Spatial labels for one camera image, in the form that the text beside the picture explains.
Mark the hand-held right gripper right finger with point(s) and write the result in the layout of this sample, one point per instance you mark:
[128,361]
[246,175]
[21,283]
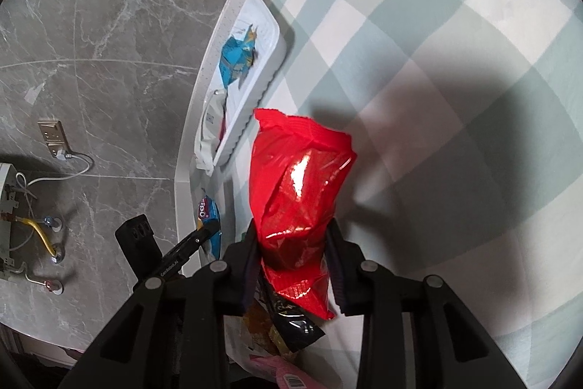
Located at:
[335,261]

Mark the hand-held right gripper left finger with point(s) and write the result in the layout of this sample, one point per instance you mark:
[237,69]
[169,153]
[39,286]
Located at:
[250,263]

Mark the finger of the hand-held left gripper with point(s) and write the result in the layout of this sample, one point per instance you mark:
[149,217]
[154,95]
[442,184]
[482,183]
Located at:
[186,250]

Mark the blue round-print snack packet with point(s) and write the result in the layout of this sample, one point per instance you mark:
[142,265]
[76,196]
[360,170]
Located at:
[208,218]

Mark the plain red snack bag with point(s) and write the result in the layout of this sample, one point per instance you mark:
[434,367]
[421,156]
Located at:
[296,197]

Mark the white plastic tray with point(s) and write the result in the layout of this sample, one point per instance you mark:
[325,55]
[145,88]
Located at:
[262,51]

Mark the orange snack packet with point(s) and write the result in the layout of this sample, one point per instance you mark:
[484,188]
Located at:
[257,325]

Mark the black snack packet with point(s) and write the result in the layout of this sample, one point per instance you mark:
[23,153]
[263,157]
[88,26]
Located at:
[291,320]

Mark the pink snack packet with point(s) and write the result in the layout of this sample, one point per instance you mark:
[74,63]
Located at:
[282,373]

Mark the white snack packet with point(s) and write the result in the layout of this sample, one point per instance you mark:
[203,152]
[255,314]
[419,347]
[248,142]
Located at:
[210,129]

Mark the green checked tablecloth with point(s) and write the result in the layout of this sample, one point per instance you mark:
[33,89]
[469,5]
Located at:
[432,97]

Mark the white wall appliance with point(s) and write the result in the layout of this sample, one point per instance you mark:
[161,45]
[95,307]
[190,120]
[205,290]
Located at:
[9,216]

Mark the wall socket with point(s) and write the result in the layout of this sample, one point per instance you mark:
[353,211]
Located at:
[53,136]

